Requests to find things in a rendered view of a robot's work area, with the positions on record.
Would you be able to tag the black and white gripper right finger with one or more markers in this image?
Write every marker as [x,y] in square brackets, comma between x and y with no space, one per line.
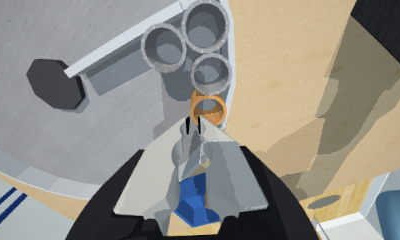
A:
[238,183]

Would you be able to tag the blue crate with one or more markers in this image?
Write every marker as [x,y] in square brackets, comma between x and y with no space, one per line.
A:
[192,209]

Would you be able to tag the grey metal sleeve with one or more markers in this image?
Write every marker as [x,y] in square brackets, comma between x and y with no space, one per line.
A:
[218,85]
[215,9]
[149,52]

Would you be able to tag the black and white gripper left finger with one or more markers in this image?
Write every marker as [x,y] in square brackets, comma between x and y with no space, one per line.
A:
[145,187]

